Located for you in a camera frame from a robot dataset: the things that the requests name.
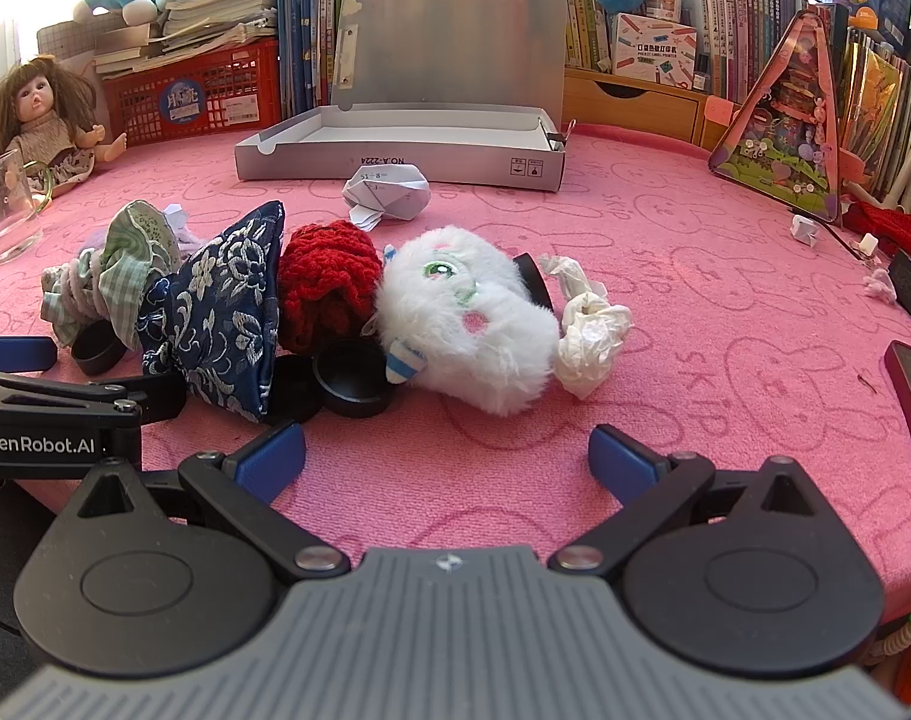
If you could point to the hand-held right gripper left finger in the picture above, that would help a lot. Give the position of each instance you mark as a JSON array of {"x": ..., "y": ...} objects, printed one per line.
[{"x": 272, "y": 457}]

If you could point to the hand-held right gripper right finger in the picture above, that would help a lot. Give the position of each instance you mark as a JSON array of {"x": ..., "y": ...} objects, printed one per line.
[{"x": 620, "y": 465}]

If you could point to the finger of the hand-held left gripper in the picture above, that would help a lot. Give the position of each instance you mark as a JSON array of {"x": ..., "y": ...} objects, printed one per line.
[
  {"x": 88, "y": 394},
  {"x": 17, "y": 354}
]

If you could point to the black round lid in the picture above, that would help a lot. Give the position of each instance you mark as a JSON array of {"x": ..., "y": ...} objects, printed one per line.
[
  {"x": 350, "y": 386},
  {"x": 95, "y": 349},
  {"x": 534, "y": 277},
  {"x": 294, "y": 390}
]

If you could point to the white tissue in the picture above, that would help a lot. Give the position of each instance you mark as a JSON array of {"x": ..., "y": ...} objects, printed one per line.
[{"x": 590, "y": 337}]

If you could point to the blue floral fabric pouch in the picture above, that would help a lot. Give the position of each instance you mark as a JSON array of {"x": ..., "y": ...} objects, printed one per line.
[{"x": 215, "y": 300}]

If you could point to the green checkered scrunchie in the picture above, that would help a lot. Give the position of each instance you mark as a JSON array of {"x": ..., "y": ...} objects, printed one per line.
[{"x": 137, "y": 232}]

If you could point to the red knitted bow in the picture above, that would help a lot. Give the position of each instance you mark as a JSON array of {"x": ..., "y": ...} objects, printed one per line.
[{"x": 328, "y": 270}]

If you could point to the small paper piece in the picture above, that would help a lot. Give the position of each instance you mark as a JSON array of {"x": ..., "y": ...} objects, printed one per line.
[{"x": 175, "y": 215}]

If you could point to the white fluffy plush toy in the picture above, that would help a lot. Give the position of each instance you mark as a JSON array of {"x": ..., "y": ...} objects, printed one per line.
[{"x": 463, "y": 330}]

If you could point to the large paper origami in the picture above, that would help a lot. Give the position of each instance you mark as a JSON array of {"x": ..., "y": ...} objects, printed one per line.
[{"x": 388, "y": 195}]

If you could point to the silver cardboard box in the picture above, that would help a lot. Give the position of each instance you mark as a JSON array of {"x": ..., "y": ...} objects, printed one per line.
[{"x": 425, "y": 127}]

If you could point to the pink rabbit-print mat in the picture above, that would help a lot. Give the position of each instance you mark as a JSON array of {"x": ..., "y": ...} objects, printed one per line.
[{"x": 725, "y": 390}]

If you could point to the clear glass cup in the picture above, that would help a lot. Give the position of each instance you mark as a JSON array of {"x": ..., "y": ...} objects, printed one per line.
[{"x": 5, "y": 225}]

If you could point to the brown-haired doll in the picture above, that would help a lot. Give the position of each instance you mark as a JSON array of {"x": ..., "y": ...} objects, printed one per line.
[{"x": 39, "y": 112}]

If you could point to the small white paper origami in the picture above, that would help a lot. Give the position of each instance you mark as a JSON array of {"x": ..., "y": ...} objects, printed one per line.
[{"x": 806, "y": 230}]

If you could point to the grey grid cutting mat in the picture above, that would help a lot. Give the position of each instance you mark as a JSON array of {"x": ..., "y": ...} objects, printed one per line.
[{"x": 65, "y": 41}]

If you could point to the large red plastic basket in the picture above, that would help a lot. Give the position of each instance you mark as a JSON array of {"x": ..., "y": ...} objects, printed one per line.
[{"x": 223, "y": 90}]

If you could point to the black binder clip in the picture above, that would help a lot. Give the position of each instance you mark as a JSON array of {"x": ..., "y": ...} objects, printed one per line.
[{"x": 559, "y": 136}]

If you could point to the wooden drawer unit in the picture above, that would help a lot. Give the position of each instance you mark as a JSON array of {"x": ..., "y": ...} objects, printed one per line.
[{"x": 635, "y": 101}]

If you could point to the red knitted cloth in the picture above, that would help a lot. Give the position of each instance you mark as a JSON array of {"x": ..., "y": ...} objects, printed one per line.
[{"x": 898, "y": 229}]

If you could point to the pink triangular toy house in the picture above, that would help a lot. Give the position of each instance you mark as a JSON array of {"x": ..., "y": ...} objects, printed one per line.
[{"x": 785, "y": 135}]

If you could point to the stack of worn books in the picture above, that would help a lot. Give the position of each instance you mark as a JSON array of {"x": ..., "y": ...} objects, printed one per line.
[{"x": 215, "y": 7}]

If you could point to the label printer box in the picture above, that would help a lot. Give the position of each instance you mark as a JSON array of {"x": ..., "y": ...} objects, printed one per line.
[{"x": 654, "y": 45}]

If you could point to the row of tall blue books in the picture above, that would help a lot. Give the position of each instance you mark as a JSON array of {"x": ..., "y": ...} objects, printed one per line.
[{"x": 305, "y": 30}]

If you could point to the row of grey-blue books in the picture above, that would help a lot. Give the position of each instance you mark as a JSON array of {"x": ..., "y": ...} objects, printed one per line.
[{"x": 740, "y": 37}]

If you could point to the row of thin picture books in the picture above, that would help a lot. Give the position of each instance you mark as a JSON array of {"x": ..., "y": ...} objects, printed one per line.
[{"x": 875, "y": 97}]

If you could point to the row of green yellow books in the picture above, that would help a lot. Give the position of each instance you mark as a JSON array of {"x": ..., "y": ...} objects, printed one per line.
[{"x": 575, "y": 7}]

